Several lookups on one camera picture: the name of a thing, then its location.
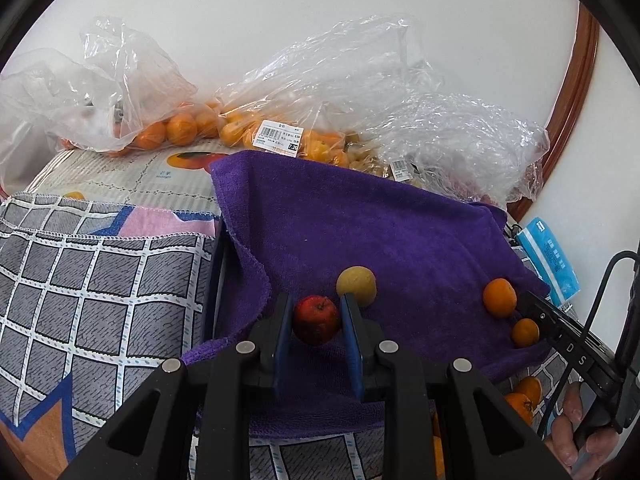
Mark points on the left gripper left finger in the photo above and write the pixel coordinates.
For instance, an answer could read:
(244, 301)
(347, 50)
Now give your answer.
(191, 420)

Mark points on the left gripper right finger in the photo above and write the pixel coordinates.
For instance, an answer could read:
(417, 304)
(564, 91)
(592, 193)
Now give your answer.
(482, 436)

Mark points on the small orange tangerine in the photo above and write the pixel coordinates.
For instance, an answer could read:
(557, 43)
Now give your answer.
(525, 333)
(531, 387)

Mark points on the large orange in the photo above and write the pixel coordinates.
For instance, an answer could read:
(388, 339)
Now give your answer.
(499, 298)

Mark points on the yellow green round fruit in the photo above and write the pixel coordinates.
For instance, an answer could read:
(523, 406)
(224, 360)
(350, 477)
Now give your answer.
(360, 282)

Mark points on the small red apple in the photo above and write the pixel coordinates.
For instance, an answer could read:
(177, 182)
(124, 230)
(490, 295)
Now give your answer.
(316, 320)

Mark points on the stemmed mandarin orange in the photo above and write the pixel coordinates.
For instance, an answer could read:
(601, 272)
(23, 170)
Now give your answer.
(522, 405)

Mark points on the oval yellow orange fruit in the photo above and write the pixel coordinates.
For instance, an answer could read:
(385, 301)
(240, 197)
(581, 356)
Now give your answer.
(439, 458)

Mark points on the blue tissue pack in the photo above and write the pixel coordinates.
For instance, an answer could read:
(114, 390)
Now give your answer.
(547, 255)

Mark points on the grey checked star blanket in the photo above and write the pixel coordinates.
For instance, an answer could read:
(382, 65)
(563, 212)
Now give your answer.
(94, 296)

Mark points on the purple towel lined tray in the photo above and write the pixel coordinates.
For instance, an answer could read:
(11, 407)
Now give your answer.
(417, 262)

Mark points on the fruit print play mat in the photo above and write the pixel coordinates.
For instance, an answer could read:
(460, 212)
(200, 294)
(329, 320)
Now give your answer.
(170, 178)

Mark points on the clear bag of red fruit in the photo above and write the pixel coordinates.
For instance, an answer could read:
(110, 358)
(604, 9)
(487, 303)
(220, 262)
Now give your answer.
(464, 148)

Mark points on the clear bag of oranges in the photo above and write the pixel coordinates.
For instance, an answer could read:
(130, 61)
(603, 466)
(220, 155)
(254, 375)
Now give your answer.
(126, 94)

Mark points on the white plastic bag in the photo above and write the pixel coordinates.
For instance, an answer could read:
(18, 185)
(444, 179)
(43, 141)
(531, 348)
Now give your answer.
(25, 146)

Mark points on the clear bag of kumquats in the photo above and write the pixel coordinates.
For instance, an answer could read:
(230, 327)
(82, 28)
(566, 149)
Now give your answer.
(317, 96)

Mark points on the brown wooden door frame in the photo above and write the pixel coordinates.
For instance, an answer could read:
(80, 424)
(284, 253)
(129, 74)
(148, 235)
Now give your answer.
(568, 104)

